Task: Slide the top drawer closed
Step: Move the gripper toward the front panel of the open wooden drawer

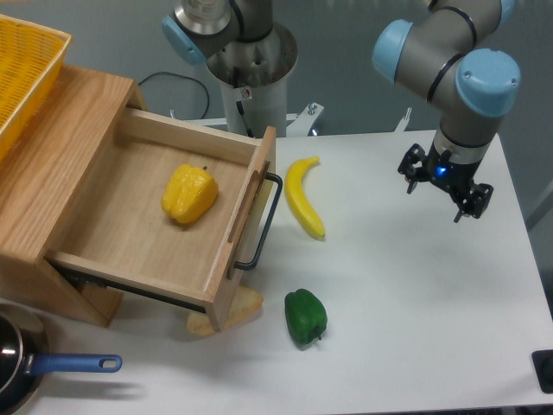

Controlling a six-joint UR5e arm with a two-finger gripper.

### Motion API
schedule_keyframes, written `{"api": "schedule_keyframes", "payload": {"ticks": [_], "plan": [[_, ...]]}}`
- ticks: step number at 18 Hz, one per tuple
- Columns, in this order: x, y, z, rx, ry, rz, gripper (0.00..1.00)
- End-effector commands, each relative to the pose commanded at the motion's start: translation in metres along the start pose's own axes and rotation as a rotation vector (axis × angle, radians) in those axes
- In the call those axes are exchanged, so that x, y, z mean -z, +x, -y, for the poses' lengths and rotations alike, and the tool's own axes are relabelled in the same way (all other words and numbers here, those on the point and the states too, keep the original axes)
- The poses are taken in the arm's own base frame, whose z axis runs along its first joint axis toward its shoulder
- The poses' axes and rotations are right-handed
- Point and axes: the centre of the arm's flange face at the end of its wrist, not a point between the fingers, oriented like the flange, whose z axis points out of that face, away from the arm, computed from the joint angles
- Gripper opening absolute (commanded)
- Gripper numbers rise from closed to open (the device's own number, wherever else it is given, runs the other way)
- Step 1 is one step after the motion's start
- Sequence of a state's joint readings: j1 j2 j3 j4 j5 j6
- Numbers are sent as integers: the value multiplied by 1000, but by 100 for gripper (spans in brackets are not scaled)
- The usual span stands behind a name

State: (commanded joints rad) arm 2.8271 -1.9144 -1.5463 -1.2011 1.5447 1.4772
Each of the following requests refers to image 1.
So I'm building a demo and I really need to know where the black cable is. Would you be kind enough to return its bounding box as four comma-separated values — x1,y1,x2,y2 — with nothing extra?
137,71,211,120

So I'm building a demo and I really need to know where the yellow plastic basket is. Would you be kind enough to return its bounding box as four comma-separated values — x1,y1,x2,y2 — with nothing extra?
1,15,72,157

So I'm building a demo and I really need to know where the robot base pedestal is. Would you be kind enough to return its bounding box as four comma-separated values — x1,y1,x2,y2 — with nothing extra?
207,22,324,138

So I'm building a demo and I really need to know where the black metal drawer handle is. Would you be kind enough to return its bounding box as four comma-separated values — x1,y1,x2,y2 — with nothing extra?
233,172,284,271

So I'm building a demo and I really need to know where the yellow bell pepper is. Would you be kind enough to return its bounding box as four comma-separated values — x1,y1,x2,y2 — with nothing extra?
162,164,219,225

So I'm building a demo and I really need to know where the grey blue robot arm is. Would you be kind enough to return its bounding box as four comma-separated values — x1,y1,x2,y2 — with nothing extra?
162,1,521,218

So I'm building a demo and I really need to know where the green bell pepper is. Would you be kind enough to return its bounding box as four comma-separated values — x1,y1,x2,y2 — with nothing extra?
284,289,327,348

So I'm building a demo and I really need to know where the slice of bread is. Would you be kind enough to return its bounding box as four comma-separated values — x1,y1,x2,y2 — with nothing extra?
186,285,264,337

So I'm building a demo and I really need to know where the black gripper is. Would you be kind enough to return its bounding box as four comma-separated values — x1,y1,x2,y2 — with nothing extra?
397,144,494,223

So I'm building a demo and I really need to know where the open wooden top drawer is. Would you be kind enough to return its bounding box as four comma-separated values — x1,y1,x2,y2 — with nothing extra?
46,109,277,331

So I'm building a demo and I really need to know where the black object at table edge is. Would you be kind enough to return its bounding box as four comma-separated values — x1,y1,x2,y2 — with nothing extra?
531,349,553,394

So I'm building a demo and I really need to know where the wooden drawer cabinet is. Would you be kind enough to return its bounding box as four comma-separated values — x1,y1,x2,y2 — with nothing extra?
1,65,146,327

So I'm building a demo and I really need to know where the black pan blue handle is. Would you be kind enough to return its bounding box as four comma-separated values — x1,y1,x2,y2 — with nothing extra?
1,310,123,414

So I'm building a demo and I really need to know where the yellow banana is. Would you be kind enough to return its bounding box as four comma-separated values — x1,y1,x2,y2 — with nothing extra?
284,156,326,240

